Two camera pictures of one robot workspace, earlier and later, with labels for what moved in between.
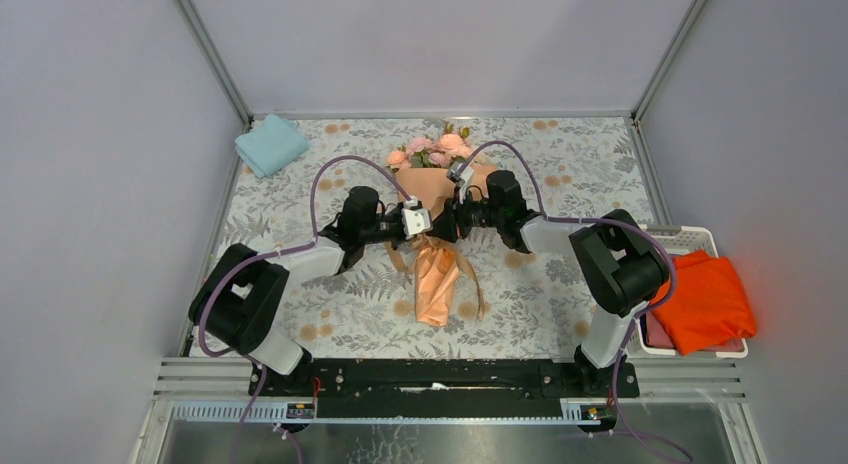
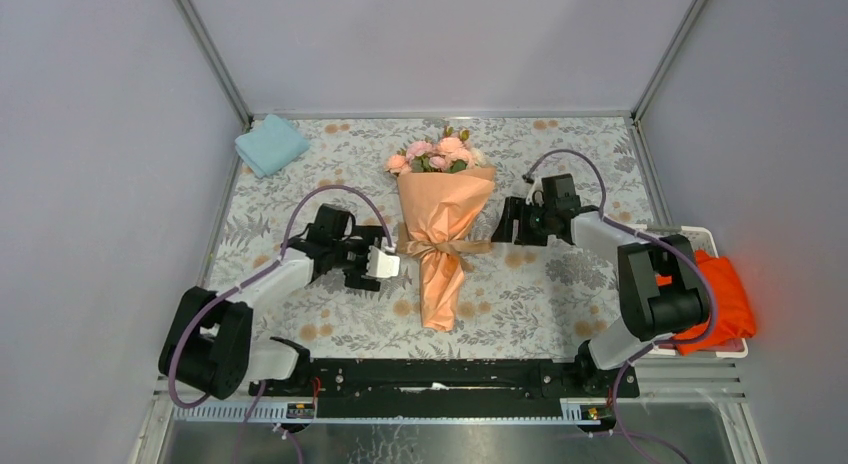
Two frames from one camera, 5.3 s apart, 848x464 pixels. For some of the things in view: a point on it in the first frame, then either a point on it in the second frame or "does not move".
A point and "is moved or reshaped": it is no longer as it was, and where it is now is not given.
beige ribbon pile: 419,241 is moved or reshaped
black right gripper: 453,218 to 514,209
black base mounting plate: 452,388 does not move
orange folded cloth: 710,308 does not move
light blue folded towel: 272,146 does not move
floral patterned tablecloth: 562,169 does not move
